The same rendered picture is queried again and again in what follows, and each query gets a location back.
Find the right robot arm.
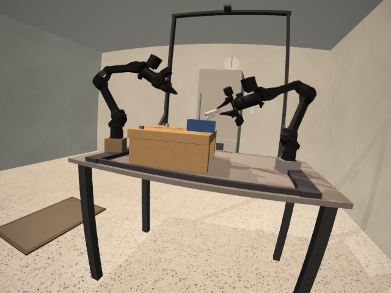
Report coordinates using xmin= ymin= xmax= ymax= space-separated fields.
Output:
xmin=92 ymin=54 xmax=172 ymax=139

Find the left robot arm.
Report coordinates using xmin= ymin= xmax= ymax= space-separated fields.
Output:
xmin=241 ymin=76 xmax=316 ymax=162

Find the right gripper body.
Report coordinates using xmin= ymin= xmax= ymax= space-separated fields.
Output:
xmin=148 ymin=72 xmax=170 ymax=88

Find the blue open-top tray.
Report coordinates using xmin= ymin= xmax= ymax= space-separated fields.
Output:
xmin=186 ymin=119 xmax=216 ymax=133

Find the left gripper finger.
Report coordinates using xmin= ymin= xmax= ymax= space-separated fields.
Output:
xmin=220 ymin=110 xmax=234 ymax=118
xmin=216 ymin=98 xmax=228 ymax=109

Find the black metal overhead frame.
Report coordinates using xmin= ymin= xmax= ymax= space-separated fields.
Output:
xmin=158 ymin=10 xmax=291 ymax=157

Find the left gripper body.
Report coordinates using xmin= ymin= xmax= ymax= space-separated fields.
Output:
xmin=223 ymin=86 xmax=249 ymax=126

